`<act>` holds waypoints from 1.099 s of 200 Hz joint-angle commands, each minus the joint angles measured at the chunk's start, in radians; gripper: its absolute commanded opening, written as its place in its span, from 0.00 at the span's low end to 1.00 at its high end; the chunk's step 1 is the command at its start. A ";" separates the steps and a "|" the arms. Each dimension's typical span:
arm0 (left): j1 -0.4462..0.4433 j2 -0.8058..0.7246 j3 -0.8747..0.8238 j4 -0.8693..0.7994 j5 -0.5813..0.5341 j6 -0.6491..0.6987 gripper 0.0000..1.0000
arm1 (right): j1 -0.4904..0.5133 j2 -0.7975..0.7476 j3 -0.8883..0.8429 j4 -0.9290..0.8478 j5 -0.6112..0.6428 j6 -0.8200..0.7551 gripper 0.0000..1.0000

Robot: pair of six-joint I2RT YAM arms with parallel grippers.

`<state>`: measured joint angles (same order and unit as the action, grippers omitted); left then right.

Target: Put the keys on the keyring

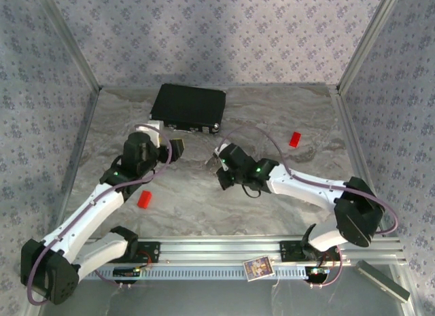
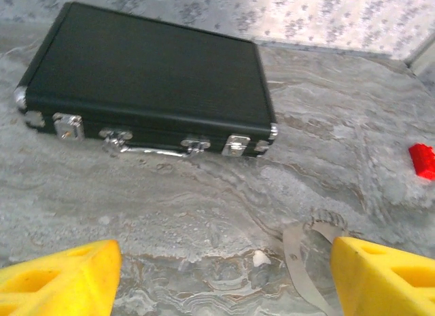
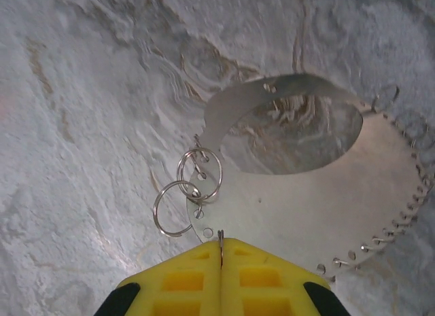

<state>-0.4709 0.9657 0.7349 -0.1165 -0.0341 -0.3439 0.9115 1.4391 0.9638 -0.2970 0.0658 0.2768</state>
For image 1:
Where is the black hard case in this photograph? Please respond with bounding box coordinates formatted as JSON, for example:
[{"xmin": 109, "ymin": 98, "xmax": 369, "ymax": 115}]
[{"xmin": 149, "ymin": 83, "xmax": 227, "ymax": 136}]

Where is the small picture card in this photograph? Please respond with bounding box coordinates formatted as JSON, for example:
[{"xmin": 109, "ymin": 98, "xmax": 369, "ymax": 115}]
[{"xmin": 242, "ymin": 256, "xmax": 275, "ymax": 283}]

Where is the small circuit board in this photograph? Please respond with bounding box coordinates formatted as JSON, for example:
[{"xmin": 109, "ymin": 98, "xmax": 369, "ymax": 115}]
[
  {"xmin": 112, "ymin": 266, "xmax": 141, "ymax": 280},
  {"xmin": 303, "ymin": 266, "xmax": 331, "ymax": 283}
]

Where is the grey metal bar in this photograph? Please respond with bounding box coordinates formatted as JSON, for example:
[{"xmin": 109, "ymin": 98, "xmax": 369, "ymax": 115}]
[{"xmin": 352, "ymin": 260, "xmax": 411, "ymax": 303}]

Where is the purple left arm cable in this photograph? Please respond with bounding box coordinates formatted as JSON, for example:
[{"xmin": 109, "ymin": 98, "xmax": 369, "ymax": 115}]
[{"xmin": 27, "ymin": 124, "xmax": 174, "ymax": 305}]

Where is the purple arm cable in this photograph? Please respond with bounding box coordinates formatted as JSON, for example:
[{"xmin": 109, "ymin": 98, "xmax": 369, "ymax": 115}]
[
  {"xmin": 27, "ymin": 124, "xmax": 174, "ymax": 305},
  {"xmin": 220, "ymin": 126, "xmax": 399, "ymax": 290}
]

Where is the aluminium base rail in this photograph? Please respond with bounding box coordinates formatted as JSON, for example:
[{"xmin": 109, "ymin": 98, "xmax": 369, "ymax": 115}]
[{"xmin": 73, "ymin": 236, "xmax": 408, "ymax": 266}]

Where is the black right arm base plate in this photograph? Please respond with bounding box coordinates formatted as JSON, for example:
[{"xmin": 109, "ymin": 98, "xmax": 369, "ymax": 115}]
[{"xmin": 279, "ymin": 240, "xmax": 342, "ymax": 263}]

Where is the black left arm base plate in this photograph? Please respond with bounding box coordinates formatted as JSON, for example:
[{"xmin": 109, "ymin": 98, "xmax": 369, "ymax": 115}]
[{"xmin": 135, "ymin": 240, "xmax": 162, "ymax": 264}]

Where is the grey slotted cable duct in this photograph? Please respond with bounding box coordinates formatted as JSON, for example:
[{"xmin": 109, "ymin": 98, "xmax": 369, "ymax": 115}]
[{"xmin": 80, "ymin": 264, "xmax": 309, "ymax": 281}]

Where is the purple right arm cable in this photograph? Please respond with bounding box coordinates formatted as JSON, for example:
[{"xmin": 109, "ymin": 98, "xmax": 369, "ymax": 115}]
[{"xmin": 220, "ymin": 126, "xmax": 399, "ymax": 290}]

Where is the thin red wire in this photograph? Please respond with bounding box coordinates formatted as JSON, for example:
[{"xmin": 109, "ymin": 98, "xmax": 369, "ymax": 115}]
[{"xmin": 139, "ymin": 250, "xmax": 153, "ymax": 270}]

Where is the aluminium frame post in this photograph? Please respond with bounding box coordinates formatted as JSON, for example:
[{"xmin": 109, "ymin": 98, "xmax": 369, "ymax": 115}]
[
  {"xmin": 335, "ymin": 0, "xmax": 404, "ymax": 95},
  {"xmin": 33, "ymin": 0, "xmax": 103, "ymax": 92}
]

